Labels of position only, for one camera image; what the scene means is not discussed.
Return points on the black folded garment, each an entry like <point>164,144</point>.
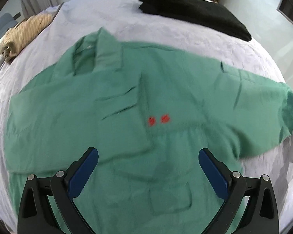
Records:
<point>201,12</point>

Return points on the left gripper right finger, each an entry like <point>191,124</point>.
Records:
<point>260,214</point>

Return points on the grey bed blanket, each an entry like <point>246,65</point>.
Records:
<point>125,22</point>

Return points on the beige striped folded cloth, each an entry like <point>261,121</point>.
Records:
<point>20,36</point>

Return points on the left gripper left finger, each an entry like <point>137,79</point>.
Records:
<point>35,212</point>

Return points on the green work jacket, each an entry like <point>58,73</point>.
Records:
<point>148,110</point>

